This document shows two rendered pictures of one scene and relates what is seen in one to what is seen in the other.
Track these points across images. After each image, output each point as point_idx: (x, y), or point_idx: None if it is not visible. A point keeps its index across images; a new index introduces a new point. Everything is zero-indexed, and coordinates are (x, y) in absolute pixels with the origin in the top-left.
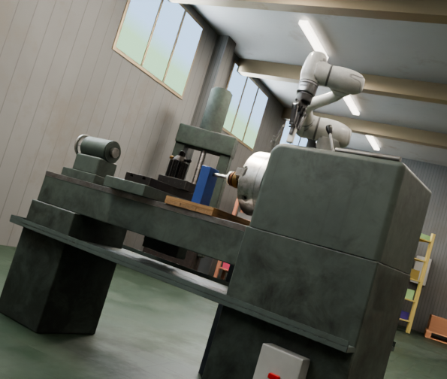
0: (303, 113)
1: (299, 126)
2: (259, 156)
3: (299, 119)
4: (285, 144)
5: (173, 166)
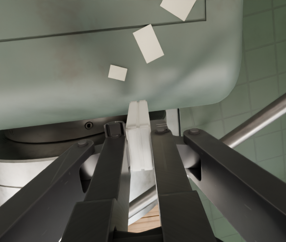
0: (105, 216)
1: (86, 157)
2: (146, 188)
3: (121, 179)
4: (239, 51)
5: None
